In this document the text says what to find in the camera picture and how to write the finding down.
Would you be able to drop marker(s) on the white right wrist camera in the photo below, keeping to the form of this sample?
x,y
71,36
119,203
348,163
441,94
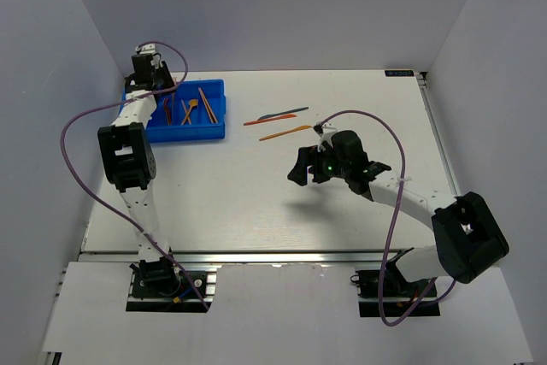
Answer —
x,y
325,131

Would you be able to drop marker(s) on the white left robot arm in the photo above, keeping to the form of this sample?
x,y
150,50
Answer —
x,y
130,166

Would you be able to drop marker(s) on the red-orange plastic fork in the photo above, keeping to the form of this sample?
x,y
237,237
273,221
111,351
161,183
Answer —
x,y
167,110

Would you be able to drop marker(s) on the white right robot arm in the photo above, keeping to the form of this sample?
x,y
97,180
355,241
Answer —
x,y
467,237

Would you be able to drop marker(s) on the aluminium table edge rail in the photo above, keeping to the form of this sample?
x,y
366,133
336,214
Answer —
x,y
186,258

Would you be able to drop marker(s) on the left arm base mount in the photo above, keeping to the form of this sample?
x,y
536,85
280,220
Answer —
x,y
178,298

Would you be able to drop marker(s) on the black logo sticker right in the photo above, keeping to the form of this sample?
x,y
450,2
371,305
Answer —
x,y
399,73

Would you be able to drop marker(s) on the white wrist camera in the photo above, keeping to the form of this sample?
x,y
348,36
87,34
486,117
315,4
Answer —
x,y
325,131
146,49

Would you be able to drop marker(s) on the dark blue plastic knife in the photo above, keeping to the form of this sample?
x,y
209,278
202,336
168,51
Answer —
x,y
287,112

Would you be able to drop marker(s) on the orange chopstick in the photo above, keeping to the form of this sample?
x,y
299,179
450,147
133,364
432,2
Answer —
x,y
204,104
207,105

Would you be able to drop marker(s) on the orange plastic knife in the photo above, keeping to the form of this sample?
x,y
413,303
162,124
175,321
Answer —
x,y
281,134

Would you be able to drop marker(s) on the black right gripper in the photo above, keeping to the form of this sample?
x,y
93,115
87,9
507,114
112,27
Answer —
x,y
306,157

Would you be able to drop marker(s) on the red-orange plastic knife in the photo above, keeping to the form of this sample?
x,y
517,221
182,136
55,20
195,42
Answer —
x,y
274,118

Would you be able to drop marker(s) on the blue divided plastic tray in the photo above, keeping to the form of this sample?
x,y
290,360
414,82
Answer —
x,y
207,119

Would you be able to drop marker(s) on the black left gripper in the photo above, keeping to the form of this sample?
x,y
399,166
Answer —
x,y
164,71

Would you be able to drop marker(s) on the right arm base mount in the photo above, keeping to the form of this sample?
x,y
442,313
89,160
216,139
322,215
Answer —
x,y
398,296

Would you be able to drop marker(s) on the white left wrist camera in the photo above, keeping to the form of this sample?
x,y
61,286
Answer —
x,y
146,49

